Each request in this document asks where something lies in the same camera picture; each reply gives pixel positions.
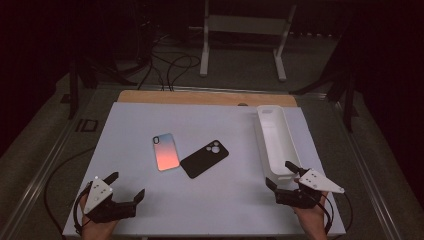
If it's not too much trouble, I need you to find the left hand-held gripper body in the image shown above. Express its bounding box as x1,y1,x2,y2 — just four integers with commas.
83,176,138,224

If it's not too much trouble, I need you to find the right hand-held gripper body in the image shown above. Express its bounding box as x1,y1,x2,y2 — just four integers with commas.
274,168,346,210

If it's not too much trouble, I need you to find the white plastic bin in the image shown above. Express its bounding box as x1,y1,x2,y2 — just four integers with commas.
255,104,303,183

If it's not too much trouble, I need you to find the pink blue gradient phone case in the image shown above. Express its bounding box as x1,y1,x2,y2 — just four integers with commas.
152,133,181,172

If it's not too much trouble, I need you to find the black phone case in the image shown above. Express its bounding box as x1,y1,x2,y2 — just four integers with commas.
179,139,230,179

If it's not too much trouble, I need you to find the person's left hand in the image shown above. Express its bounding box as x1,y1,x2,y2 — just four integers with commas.
79,193,119,240

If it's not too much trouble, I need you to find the person's right hand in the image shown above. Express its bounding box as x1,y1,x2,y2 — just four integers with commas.
293,191,329,240

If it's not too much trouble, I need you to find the white table cover sheet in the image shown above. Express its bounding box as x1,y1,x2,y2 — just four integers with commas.
62,101,347,238

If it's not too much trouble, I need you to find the black tripod stand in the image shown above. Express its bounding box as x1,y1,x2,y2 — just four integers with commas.
68,59,101,120
289,63,359,133

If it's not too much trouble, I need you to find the left hand-held gripper cable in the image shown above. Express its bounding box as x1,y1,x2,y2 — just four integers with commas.
73,181,93,236

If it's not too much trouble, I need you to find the hand-held gripper cable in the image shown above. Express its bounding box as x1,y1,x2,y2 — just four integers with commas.
73,181,93,236
313,191,334,234

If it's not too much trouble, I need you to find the right hand-held gripper cable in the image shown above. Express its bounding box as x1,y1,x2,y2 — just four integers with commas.
313,191,334,234

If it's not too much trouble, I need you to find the black floor cable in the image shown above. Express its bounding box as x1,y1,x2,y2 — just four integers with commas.
44,146,98,234
343,191,354,233
165,54,202,92

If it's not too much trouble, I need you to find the metal floor rail frame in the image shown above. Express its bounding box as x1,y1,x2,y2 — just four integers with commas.
0,83,404,240

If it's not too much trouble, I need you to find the white metal stand frame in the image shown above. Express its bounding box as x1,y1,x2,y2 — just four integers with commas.
188,0,298,83

